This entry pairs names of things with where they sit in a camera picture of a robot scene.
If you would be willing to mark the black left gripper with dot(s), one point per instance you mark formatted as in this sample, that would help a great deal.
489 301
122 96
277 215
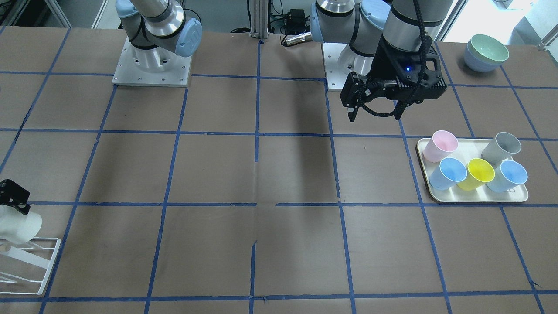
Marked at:
389 59

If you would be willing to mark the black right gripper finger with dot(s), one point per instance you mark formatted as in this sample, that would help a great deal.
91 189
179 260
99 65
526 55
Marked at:
15 196

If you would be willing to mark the cream white cup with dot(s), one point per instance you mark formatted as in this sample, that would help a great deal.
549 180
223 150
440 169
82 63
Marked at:
18 228

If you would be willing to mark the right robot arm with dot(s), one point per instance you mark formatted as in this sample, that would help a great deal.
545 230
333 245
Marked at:
162 37

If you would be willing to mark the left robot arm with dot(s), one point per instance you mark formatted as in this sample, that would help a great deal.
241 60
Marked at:
398 36

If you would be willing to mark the pink cup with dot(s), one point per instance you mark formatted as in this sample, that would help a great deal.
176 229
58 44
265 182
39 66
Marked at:
441 145

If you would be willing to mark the light blue cup far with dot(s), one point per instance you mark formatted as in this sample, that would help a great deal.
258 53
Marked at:
447 174

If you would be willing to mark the light blue cup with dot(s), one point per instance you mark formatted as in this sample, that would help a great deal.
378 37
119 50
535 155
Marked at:
447 174
508 175

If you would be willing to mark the yellow cup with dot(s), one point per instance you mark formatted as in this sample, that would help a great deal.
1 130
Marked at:
478 173

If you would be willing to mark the grey cup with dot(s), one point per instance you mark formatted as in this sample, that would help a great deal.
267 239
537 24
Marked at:
501 147

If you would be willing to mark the light blue cup near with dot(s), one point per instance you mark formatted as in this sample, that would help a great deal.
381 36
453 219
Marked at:
508 175

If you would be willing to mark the beige plastic tray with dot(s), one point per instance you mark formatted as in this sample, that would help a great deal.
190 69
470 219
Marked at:
468 149

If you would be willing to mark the green and blue bowl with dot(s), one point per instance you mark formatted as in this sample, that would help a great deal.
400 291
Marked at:
484 53

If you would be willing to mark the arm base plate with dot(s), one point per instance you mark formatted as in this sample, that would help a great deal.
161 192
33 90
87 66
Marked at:
151 68
339 60

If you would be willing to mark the white wire cup rack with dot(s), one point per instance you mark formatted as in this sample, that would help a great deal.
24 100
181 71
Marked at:
26 268

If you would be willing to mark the aluminium frame post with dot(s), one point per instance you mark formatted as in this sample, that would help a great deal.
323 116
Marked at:
259 17

